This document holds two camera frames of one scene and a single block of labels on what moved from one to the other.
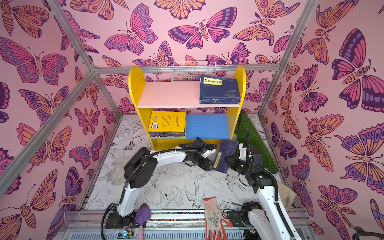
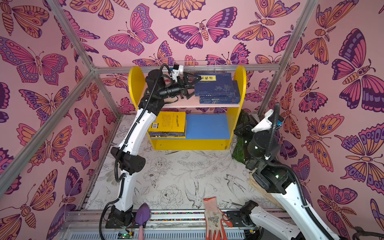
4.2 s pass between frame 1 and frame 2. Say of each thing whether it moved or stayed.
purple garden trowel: stayed
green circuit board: stayed
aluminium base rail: stayed
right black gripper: moved
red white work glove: stayed
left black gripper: moved
